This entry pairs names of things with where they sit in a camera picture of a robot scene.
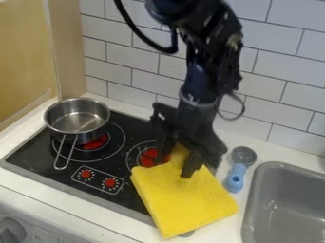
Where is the yellow cloth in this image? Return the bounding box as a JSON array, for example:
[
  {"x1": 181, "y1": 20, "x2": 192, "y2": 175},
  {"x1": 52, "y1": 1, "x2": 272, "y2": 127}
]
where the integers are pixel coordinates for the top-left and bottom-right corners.
[{"x1": 127, "y1": 142, "x2": 240, "y2": 240}]

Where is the toy stove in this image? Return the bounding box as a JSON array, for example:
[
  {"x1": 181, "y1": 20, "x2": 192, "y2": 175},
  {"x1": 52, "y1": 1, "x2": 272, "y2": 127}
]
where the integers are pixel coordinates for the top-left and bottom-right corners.
[{"x1": 0, "y1": 108, "x2": 198, "y2": 239}]

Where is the silver pot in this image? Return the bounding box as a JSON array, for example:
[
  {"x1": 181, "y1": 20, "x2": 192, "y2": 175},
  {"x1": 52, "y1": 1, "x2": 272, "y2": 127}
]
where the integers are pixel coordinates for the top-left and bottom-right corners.
[{"x1": 42, "y1": 97, "x2": 113, "y2": 171}]

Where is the toy sink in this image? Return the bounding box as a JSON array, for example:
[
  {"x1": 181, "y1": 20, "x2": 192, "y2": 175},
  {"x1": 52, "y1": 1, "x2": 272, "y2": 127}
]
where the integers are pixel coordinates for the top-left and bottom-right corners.
[{"x1": 239, "y1": 160, "x2": 325, "y2": 243}]

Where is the blue tool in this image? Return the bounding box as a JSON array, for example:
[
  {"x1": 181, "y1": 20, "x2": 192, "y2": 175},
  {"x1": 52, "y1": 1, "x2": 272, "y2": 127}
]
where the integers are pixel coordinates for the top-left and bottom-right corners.
[{"x1": 223, "y1": 145, "x2": 259, "y2": 194}]

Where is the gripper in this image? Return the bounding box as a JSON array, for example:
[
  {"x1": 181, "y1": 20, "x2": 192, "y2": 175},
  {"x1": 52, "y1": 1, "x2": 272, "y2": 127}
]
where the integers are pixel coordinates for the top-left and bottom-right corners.
[{"x1": 148, "y1": 102, "x2": 230, "y2": 179}]

